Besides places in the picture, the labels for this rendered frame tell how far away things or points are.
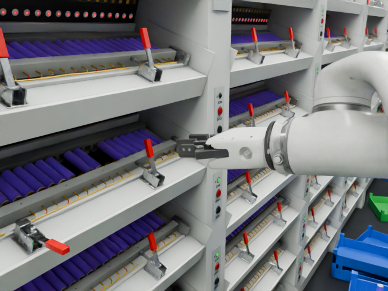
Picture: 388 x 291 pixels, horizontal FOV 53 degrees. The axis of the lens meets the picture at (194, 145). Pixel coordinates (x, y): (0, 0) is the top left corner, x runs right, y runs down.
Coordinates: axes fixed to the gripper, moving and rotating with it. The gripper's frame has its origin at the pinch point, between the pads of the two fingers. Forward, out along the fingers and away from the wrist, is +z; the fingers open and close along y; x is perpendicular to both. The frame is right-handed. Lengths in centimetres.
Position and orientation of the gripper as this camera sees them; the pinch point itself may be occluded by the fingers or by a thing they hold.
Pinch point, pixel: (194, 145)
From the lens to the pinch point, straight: 68.0
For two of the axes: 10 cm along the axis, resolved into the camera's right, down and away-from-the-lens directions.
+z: -8.2, 0.0, 5.8
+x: -1.4, -9.7, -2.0
